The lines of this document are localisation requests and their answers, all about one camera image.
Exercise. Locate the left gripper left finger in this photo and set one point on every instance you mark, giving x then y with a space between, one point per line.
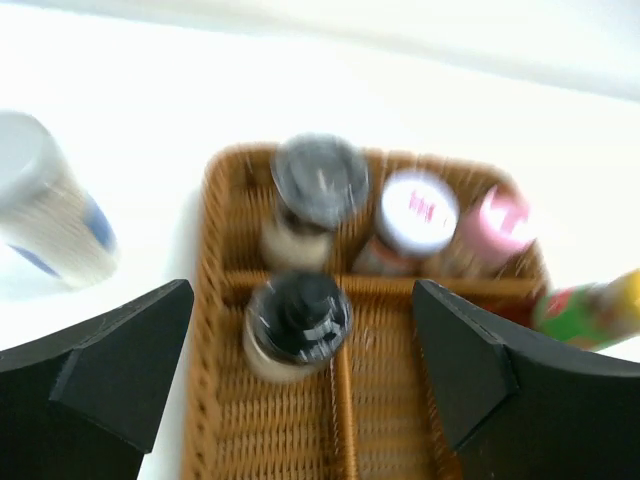
86 402

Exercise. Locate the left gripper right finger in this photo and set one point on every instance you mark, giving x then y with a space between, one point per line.
516 404

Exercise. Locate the green-label chili sauce bottle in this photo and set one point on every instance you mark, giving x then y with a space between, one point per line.
592 316

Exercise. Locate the pink-cap spice shaker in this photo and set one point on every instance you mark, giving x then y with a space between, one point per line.
494 230

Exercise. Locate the silver-lid jar white beads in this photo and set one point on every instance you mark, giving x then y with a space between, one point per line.
47 216

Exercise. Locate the white-lid sauce jar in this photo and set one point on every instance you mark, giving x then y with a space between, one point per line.
415 219

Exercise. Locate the small black round bottle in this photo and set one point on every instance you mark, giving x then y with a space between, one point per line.
294 325

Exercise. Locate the black-top salt grinder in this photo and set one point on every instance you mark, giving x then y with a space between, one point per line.
322 180

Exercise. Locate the brown wicker divided basket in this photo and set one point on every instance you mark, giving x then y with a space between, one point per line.
369 415

